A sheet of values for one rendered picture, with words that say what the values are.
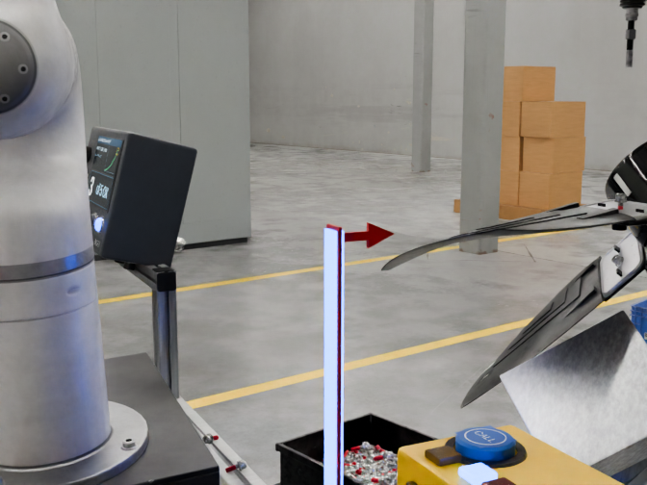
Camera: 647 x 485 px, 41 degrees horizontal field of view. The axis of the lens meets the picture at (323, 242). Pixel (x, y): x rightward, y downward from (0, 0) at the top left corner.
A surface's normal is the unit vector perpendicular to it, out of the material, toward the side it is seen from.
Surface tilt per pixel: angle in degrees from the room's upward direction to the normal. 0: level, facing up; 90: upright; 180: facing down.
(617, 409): 55
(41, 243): 92
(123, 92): 90
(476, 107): 90
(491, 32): 90
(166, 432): 5
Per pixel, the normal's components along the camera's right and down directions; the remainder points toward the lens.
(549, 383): -0.39, -0.44
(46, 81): 0.78, 0.34
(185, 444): -0.03, -0.97
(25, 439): 0.02, 0.24
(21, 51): 0.48, 0.05
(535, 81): 0.65, 0.13
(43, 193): 0.40, -0.75
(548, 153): -0.76, 0.11
